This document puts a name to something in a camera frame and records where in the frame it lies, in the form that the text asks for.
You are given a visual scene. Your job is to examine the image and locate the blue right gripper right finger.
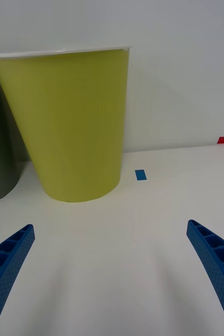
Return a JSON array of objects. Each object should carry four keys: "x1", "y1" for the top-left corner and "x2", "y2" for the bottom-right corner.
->
[{"x1": 186, "y1": 219, "x2": 224, "y2": 336}]

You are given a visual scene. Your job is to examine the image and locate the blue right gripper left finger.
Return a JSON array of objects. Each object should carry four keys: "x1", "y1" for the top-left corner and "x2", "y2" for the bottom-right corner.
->
[{"x1": 0, "y1": 223, "x2": 36, "y2": 336}]

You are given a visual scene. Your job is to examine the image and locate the yellow-green plastic waste bin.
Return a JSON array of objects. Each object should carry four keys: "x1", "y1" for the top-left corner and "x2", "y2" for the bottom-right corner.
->
[{"x1": 0, "y1": 46, "x2": 132, "y2": 203}]

